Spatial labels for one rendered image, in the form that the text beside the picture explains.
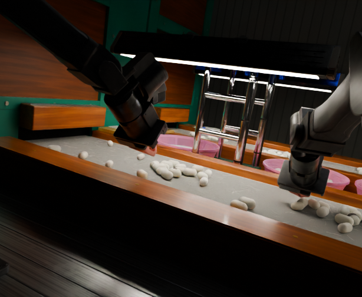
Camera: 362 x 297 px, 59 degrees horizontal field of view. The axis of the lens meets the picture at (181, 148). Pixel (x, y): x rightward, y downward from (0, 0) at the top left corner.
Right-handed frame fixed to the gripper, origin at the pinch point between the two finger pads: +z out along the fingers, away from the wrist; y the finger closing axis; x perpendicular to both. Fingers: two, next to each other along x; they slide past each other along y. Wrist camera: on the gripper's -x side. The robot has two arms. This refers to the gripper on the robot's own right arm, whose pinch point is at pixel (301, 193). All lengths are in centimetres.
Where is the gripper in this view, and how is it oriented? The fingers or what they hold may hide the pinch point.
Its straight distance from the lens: 85.9
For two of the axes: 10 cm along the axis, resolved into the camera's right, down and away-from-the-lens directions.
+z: 2.6, 5.6, 7.9
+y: -8.7, -2.1, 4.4
